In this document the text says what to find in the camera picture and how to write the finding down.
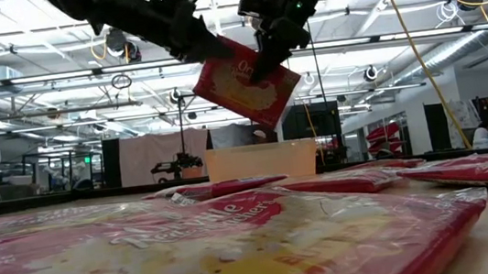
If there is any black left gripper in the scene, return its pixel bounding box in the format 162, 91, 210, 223
150, 0, 236, 69

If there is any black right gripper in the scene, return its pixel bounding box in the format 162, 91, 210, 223
243, 9, 315, 83

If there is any red popcorn bag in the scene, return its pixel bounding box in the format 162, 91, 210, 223
395, 152, 488, 207
0, 159, 488, 274
186, 26, 307, 138
276, 163, 410, 205
343, 154, 427, 176
141, 171, 291, 209

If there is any black monitor screen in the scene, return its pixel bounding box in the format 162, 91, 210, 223
279, 100, 343, 143

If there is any white fabric backdrop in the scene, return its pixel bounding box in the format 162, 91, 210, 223
115, 126, 213, 188

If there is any black tripod stand device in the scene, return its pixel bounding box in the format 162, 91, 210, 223
142, 93, 207, 185

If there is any person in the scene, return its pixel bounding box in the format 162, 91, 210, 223
469, 120, 488, 151

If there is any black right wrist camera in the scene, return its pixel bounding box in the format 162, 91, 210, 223
236, 0, 276, 22

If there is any yellow extension cable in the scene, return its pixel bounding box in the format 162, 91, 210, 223
375, 0, 473, 159

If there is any silver ventilation duct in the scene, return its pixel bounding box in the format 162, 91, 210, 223
388, 0, 488, 86

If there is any black metal table frame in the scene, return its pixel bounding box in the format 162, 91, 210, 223
0, 143, 488, 219

